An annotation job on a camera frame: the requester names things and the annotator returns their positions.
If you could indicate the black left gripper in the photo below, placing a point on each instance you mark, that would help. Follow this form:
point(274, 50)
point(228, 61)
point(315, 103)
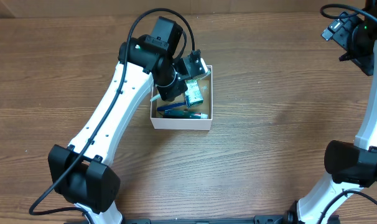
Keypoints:
point(181, 78)

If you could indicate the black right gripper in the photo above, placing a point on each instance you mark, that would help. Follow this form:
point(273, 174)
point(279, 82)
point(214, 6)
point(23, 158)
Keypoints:
point(339, 36)

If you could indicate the green white soap packet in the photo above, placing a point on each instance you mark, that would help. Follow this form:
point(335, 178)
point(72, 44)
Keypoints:
point(193, 96)

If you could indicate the blue disposable razor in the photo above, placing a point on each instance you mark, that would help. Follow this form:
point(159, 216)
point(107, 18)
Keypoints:
point(171, 106)

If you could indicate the teal toothpaste tube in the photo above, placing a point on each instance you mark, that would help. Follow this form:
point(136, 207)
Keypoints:
point(178, 114)

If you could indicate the green white toothbrush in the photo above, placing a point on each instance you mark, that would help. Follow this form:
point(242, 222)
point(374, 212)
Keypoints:
point(155, 98)

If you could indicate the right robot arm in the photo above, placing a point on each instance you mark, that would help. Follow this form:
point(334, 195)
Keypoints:
point(349, 167)

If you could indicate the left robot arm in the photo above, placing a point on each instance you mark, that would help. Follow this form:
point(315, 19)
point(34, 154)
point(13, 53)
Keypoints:
point(82, 171)

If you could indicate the white cardboard box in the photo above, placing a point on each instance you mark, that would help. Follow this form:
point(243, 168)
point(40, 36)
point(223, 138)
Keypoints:
point(206, 88)

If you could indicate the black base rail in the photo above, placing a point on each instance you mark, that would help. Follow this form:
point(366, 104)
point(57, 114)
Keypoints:
point(258, 219)

